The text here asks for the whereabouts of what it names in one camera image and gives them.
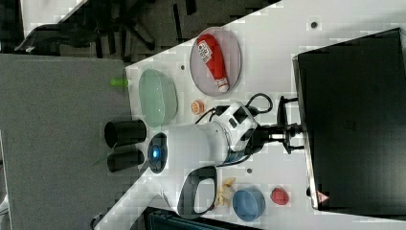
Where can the grey round plate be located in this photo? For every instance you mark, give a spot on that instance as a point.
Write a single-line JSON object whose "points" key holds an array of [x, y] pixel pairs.
{"points": [[232, 58]]}

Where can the blue cup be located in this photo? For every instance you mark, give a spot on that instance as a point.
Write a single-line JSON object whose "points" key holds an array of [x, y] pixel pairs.
{"points": [[248, 203]]}

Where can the small black cylinder holder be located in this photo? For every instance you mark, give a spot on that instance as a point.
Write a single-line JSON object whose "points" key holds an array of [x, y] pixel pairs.
{"points": [[123, 160]]}

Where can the red strawberry toy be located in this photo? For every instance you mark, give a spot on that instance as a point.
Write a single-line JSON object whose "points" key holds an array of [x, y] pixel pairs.
{"points": [[279, 196]]}

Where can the green oval colander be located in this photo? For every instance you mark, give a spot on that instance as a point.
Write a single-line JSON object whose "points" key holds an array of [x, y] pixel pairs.
{"points": [[158, 98]]}

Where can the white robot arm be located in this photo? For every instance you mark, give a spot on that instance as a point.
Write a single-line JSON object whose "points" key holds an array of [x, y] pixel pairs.
{"points": [[185, 159]]}

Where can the red ketchup bottle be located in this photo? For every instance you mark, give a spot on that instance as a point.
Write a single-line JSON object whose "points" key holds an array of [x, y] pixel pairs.
{"points": [[210, 52]]}

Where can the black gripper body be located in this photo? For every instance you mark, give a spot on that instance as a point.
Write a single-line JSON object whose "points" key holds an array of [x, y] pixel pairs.
{"points": [[276, 133]]}

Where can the black office chair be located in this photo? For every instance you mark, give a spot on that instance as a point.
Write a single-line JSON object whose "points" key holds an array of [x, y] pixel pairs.
{"points": [[89, 22]]}

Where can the large black cylinder holder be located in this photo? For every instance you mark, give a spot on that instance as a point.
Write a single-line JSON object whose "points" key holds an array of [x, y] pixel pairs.
{"points": [[117, 134]]}

